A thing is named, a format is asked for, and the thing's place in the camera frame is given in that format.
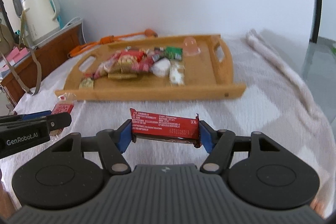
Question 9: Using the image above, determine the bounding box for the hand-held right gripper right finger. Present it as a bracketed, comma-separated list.
[198, 120, 285, 175]

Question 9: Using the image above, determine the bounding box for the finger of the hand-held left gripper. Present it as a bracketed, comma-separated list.
[0, 110, 52, 123]
[43, 112, 72, 133]

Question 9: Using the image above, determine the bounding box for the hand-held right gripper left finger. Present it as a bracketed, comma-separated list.
[50, 119, 133, 176]

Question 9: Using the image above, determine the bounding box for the small red clear-ended packet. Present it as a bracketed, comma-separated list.
[50, 92, 76, 140]

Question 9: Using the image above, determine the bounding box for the red chocolate bar packet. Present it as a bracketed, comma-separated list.
[129, 108, 201, 149]

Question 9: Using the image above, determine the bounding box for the small gold snack packet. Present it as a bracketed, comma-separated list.
[79, 77, 94, 89]

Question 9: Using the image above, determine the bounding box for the wooden tray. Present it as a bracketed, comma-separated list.
[55, 34, 247, 102]

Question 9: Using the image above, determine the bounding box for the pink cake packet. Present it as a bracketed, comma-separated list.
[91, 60, 116, 80]

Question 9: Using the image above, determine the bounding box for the gold dotted white candy packet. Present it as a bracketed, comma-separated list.
[169, 61, 186, 86]

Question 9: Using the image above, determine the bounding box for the long red snack packet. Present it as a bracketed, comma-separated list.
[133, 56, 156, 73]

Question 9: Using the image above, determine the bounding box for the red and gold nut packet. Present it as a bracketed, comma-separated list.
[109, 49, 146, 81]

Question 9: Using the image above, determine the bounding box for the white marshmallow packet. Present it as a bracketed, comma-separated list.
[152, 58, 171, 77]

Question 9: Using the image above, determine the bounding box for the pink jelly cup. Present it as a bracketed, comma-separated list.
[183, 36, 202, 56]

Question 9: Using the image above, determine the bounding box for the person's right forearm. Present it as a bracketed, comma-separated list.
[310, 195, 327, 216]

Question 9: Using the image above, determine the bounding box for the pink box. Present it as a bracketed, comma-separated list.
[7, 47, 30, 65]

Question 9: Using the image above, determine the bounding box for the wooden cabinet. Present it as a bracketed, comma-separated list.
[0, 18, 84, 109]

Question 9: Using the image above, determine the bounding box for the green snack packet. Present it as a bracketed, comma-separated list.
[163, 46, 183, 61]

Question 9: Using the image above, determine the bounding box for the cream electric kettle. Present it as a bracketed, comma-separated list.
[21, 0, 61, 47]

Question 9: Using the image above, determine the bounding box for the orange resistance band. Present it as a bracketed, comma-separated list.
[68, 28, 159, 58]

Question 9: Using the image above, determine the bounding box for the white oval mirror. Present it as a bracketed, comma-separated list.
[12, 0, 24, 18]

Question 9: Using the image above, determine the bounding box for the beige bag with strap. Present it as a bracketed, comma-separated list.
[0, 10, 43, 96]

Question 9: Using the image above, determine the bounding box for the white cable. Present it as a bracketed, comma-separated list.
[60, 17, 86, 45]

